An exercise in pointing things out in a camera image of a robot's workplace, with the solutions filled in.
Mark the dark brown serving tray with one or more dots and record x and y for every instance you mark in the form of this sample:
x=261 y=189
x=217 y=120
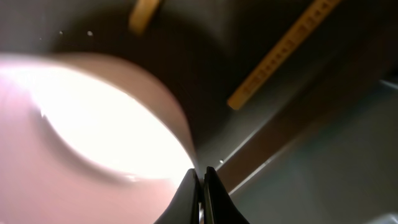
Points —
x=203 y=50

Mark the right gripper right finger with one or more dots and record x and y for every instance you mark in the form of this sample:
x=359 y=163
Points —
x=219 y=208

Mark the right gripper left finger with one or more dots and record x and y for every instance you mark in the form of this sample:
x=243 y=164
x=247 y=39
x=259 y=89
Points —
x=184 y=207

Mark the pink bowl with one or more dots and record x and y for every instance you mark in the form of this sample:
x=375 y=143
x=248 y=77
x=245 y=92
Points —
x=88 y=138

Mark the grey dishwasher rack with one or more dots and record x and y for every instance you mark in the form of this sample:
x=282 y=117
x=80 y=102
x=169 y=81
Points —
x=346 y=173

